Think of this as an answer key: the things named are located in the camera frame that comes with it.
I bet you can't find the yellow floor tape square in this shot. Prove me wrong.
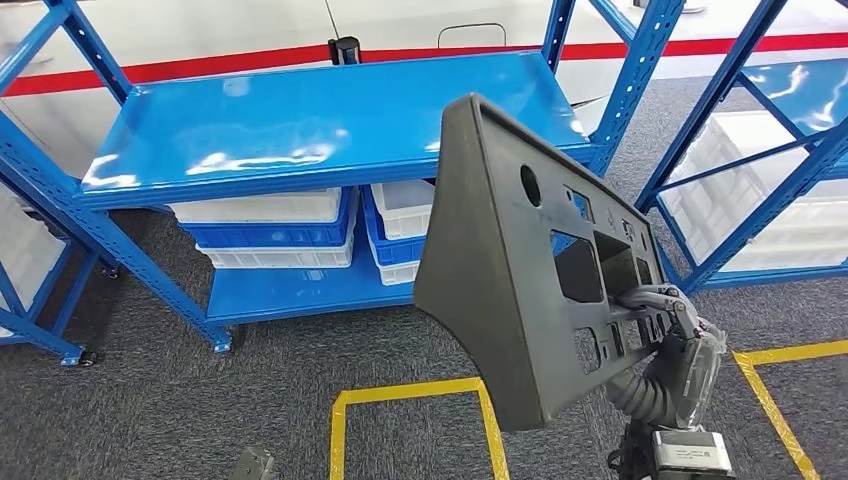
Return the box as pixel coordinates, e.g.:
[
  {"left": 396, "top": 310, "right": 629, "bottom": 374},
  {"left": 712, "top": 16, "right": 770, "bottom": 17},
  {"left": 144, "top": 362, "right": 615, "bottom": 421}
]
[
  {"left": 328, "top": 376, "right": 511, "bottom": 480},
  {"left": 731, "top": 339, "right": 848, "bottom": 480}
]

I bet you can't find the blue shelf rack with casters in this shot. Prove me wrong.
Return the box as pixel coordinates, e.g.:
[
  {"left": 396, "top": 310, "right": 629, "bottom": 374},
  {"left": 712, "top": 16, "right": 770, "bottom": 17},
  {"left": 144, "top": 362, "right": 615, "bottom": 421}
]
[
  {"left": 632, "top": 0, "right": 848, "bottom": 296},
  {"left": 0, "top": 182, "right": 101, "bottom": 368}
]

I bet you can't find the white car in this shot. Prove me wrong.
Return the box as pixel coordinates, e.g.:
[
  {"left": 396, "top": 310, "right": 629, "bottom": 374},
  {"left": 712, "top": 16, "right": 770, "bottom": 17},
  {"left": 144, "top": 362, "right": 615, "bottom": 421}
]
[{"left": 0, "top": 0, "right": 641, "bottom": 180}]

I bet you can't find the black plastic panel part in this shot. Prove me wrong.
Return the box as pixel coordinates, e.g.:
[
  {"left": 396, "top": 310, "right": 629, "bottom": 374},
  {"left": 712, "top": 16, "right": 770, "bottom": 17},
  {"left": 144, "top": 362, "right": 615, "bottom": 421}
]
[{"left": 411, "top": 92, "right": 672, "bottom": 435}]

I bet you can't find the blue metal shelf rack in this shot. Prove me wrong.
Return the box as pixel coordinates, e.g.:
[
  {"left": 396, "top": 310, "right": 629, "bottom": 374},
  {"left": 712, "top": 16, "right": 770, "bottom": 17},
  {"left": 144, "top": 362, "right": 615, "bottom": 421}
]
[{"left": 0, "top": 0, "right": 688, "bottom": 355}]

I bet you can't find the blue plastic crate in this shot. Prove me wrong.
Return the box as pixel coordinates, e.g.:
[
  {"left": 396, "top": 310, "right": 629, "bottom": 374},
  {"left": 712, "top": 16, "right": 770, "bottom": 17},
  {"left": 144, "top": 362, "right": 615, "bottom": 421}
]
[
  {"left": 177, "top": 190, "right": 360, "bottom": 250},
  {"left": 360, "top": 188, "right": 429, "bottom": 268}
]

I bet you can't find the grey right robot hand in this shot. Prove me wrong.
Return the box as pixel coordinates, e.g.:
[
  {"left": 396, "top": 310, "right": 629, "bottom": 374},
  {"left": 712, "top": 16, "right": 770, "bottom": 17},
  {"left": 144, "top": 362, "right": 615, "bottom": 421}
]
[{"left": 606, "top": 283, "right": 729, "bottom": 432}]

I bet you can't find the black stanchion post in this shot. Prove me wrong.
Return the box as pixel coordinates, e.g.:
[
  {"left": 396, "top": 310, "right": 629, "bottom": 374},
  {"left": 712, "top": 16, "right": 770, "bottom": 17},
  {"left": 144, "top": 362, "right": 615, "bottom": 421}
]
[{"left": 327, "top": 35, "right": 364, "bottom": 67}]

